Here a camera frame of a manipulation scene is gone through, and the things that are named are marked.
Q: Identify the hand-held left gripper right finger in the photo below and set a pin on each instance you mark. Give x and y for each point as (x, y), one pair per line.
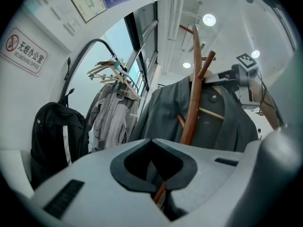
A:
(213, 169)

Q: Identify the black framed glass window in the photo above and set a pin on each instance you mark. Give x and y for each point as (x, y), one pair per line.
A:
(142, 44)

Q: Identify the black metal garment rail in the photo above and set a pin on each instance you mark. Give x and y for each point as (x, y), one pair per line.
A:
(80, 55)

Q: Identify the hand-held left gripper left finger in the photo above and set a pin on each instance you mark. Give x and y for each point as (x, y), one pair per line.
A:
(99, 185)

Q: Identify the person's right forearm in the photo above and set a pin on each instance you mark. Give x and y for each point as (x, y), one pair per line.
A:
(265, 103)

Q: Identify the dark grey jacket clothing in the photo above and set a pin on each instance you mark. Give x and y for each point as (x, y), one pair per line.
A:
(163, 107)

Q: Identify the round ceiling light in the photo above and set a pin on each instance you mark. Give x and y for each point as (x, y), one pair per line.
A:
(186, 64)
(255, 54)
(209, 20)

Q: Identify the framed floor plan poster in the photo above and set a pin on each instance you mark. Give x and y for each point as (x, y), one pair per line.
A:
(82, 1)

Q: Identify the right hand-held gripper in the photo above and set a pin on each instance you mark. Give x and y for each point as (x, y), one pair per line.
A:
(246, 84)

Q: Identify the brown wooden coat rack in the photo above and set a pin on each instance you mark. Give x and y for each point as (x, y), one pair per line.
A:
(194, 79)

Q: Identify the white red-bordered wall sign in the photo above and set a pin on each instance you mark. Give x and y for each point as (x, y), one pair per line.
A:
(23, 52)

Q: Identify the light wooden clothes hanger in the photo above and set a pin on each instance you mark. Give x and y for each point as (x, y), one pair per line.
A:
(213, 113)

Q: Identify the light grey beige jacket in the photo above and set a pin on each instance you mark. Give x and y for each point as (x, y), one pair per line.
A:
(113, 117)

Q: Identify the white wall switch panel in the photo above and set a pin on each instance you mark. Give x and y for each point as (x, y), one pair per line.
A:
(72, 27)

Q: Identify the black backpack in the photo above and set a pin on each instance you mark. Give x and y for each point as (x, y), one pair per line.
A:
(56, 141)

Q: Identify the bunch of wooden hangers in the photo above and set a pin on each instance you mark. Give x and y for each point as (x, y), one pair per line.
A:
(111, 74)

